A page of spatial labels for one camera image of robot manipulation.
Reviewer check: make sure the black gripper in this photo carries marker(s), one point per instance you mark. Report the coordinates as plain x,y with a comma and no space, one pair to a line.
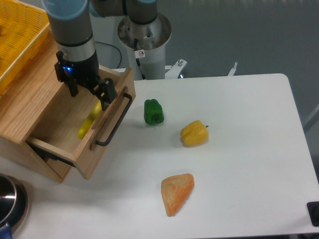
85,73

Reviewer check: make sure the yellow toy banana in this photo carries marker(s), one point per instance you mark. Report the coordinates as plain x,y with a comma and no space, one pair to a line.
86,125

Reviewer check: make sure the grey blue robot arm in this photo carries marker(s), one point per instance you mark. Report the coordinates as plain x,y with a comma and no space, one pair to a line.
70,23

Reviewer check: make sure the open wooden top drawer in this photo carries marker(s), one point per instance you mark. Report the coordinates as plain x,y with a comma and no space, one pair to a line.
55,139

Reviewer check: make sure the wooden drawer cabinet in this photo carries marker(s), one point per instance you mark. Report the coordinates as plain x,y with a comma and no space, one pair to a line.
22,106

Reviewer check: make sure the green toy bell pepper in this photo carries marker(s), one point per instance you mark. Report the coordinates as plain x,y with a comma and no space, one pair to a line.
153,113

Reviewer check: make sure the yellow plastic basket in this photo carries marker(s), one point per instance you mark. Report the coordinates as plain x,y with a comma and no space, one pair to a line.
23,28

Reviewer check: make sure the yellow toy bell pepper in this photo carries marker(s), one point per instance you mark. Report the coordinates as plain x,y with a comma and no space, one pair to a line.
194,133

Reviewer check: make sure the orange toy bread wedge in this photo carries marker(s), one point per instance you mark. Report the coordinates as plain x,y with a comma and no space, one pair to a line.
175,190

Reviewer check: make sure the steel pot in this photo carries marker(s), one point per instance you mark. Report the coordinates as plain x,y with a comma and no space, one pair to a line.
14,202

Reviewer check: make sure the black corner table clamp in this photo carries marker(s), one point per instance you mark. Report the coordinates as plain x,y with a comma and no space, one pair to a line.
313,210

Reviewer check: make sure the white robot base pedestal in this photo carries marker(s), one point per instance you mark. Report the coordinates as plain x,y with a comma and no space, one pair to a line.
145,45

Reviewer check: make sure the blue pot handle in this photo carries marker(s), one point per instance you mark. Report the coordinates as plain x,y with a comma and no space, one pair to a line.
5,231

